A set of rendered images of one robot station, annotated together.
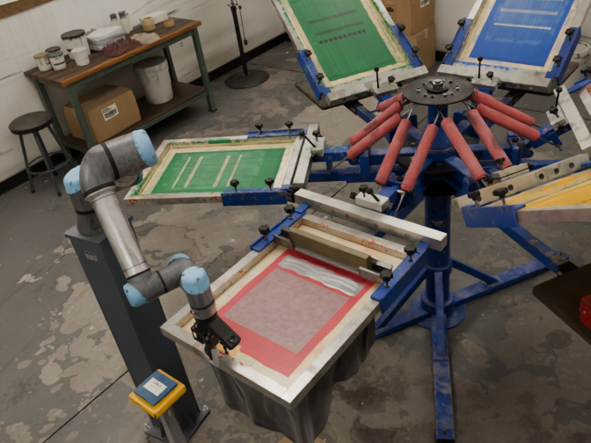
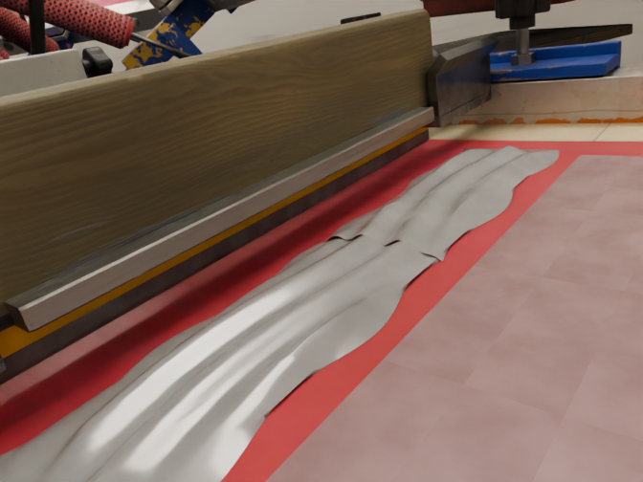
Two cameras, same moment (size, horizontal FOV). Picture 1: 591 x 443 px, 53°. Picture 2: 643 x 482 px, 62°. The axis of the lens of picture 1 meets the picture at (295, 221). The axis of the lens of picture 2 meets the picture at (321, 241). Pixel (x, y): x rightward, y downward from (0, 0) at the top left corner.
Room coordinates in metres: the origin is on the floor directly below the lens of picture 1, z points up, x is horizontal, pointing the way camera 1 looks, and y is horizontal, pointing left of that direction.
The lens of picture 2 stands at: (1.72, 0.19, 1.07)
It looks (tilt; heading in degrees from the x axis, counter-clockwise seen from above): 23 degrees down; 268
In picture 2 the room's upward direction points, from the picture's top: 10 degrees counter-clockwise
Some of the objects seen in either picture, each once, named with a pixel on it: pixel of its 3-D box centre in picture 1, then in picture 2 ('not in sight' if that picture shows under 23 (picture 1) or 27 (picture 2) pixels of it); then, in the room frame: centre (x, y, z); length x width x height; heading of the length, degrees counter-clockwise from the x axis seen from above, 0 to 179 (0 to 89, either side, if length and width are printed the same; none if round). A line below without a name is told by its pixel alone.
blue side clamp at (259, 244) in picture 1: (280, 234); not in sight; (1.96, 0.07, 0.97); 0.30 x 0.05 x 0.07; 136
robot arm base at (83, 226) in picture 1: (93, 213); not in sight; (1.90, 0.73, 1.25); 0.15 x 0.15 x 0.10
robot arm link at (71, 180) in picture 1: (84, 186); not in sight; (1.90, 0.73, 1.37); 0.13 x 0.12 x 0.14; 116
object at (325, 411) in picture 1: (341, 370); not in sight; (1.41, -0.07, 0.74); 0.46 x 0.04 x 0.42; 136
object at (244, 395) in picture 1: (254, 391); not in sight; (1.38, 0.24, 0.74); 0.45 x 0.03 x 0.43; 46
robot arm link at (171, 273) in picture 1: (178, 273); not in sight; (1.42, 0.37, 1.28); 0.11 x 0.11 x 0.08; 26
